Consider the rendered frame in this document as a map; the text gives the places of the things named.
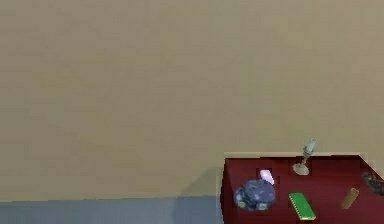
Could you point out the small white box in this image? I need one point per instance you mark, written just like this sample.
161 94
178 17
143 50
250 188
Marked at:
266 176

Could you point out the blue patterned round object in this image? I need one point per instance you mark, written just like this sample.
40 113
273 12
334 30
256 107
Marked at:
255 195

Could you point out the grey candlestick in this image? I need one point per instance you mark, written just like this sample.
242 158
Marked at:
304 163

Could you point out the green flat book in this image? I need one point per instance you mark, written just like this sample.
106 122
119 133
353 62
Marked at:
301 206

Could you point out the dark red table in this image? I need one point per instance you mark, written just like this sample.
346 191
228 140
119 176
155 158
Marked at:
326 180

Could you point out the tan flat bar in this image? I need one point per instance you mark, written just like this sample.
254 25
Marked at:
350 198

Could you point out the black remote control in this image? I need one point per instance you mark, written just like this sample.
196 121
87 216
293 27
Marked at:
373 182

